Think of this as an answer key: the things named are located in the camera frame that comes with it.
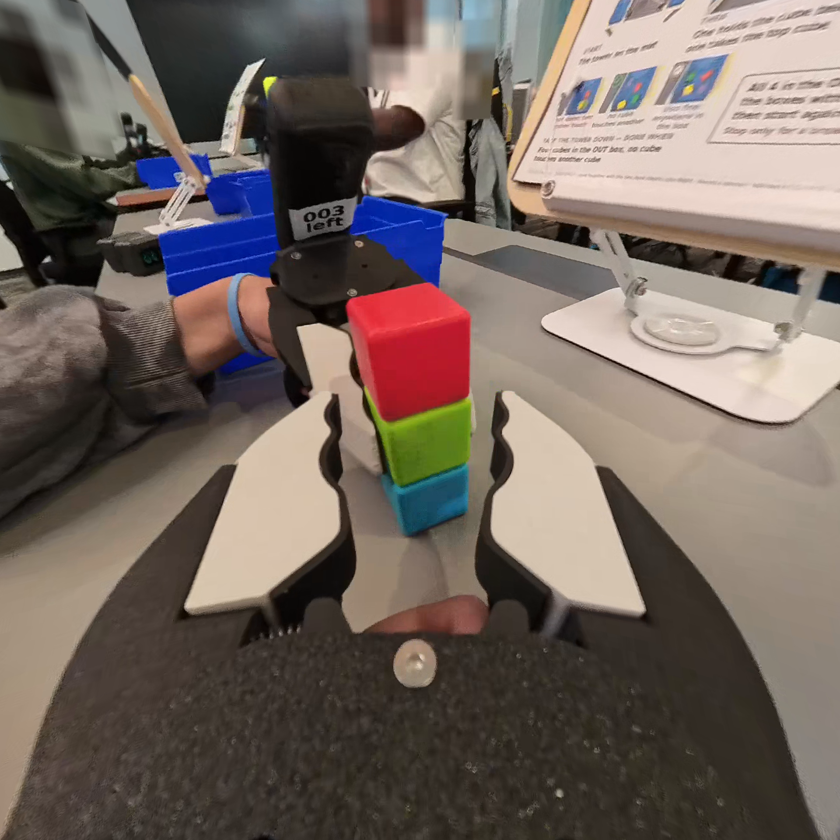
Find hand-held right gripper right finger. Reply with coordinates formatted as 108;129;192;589
474;390;648;634

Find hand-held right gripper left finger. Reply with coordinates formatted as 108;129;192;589
184;392;359;634

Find green cube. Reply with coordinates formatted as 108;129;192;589
364;387;473;487

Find red cube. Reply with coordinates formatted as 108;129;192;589
346;282;472;422

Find cyan cube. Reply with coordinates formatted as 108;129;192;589
381;462;470;538

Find blue plastic bin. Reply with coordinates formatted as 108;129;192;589
206;169;273;216
159;196;448;376
136;154;212;191

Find person's left forearm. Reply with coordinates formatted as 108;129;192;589
0;282;240;519

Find grey wood-edged desk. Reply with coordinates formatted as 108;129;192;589
95;141;277;309

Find person's left hand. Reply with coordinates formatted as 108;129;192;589
238;277;291;361

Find blue wristband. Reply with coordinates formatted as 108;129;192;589
226;272;266;358

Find black screen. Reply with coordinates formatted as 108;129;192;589
125;0;368;142

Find grey jacket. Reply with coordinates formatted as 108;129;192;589
462;118;513;227

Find black device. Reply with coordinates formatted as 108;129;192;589
97;231;165;277

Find printed instruction sheet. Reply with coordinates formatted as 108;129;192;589
514;0;840;211

